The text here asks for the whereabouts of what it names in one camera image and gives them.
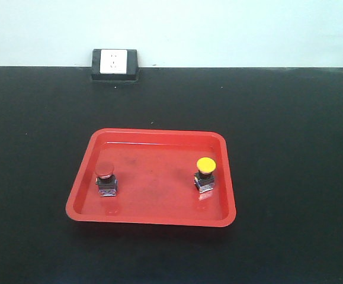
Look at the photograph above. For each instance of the yellow mushroom push button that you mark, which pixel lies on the yellow mushroom push button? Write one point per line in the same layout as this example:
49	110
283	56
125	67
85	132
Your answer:
204	177

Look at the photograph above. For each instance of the red mushroom push button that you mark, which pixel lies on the red mushroom push button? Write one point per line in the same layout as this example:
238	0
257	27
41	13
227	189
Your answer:
105	179

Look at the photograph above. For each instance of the red plastic tray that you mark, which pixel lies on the red plastic tray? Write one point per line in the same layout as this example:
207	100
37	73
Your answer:
155	172

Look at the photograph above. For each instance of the black white wall socket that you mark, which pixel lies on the black white wall socket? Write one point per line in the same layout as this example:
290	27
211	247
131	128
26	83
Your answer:
110	65

